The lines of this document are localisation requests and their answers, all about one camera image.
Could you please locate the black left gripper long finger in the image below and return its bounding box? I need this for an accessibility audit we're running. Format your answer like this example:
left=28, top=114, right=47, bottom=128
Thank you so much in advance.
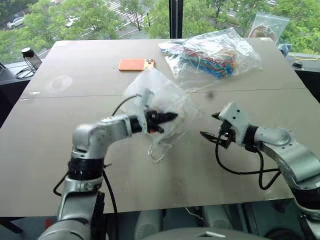
left=159, top=112, right=179, bottom=124

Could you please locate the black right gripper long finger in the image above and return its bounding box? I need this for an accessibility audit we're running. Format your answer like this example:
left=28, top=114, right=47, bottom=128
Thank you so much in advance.
left=199, top=130, right=222, bottom=145

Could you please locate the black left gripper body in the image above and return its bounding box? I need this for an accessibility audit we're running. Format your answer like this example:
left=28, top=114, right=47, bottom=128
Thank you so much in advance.
left=145, top=110, right=165, bottom=133

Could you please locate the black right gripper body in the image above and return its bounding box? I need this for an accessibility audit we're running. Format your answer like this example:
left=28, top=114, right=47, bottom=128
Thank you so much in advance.
left=216, top=119, right=237, bottom=150

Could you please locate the clear plastic drawstring bag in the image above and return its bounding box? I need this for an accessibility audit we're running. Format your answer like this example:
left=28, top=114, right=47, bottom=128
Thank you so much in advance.
left=124, top=67, right=202, bottom=164

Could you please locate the large bag of colourful items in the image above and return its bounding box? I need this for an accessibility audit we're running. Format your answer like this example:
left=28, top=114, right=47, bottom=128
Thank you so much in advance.
left=158, top=26, right=264, bottom=80

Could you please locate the clear zip bag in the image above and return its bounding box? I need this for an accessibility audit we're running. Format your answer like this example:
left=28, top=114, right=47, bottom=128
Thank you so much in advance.
left=249, top=13, right=291, bottom=46

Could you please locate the orange smartphone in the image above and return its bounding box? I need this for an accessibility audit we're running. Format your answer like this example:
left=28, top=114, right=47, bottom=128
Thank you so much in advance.
left=118, top=58, right=157, bottom=73

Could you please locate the blue cloth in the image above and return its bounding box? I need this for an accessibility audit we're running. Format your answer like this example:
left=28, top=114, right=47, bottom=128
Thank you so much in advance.
left=277, top=43, right=294, bottom=58

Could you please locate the grey robot torso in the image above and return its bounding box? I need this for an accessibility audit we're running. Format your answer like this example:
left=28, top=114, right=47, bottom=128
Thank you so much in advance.
left=131, top=203, right=278, bottom=240

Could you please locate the white parked car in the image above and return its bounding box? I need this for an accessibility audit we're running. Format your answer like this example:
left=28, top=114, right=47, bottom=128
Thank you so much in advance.
left=5, top=16, right=26, bottom=30

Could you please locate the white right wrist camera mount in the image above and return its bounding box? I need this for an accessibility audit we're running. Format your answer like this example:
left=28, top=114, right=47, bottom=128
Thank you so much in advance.
left=217, top=101, right=250, bottom=147

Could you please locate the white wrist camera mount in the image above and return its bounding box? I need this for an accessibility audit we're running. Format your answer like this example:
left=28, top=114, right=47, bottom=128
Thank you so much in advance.
left=217, top=101, right=250, bottom=147
left=135, top=88, right=155, bottom=136

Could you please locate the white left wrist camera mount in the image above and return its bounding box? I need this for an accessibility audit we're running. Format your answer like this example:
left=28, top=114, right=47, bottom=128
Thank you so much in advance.
left=135, top=88, right=155, bottom=136

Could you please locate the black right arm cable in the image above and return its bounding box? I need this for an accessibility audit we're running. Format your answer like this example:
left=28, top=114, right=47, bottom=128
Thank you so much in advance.
left=215, top=134, right=283, bottom=191

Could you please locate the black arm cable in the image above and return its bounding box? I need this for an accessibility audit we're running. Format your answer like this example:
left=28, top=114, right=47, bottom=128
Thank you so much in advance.
left=53, top=94, right=141, bottom=215
left=215, top=134, right=283, bottom=191

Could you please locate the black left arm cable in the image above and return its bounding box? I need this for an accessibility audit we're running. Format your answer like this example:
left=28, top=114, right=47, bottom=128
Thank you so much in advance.
left=53, top=94, right=141, bottom=215

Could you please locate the dark window frame post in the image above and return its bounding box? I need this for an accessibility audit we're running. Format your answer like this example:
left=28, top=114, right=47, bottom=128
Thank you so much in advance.
left=169, top=0, right=186, bottom=40

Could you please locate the yellow cable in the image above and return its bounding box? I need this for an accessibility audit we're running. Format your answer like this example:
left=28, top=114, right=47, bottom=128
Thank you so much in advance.
left=291, top=55, right=320, bottom=62

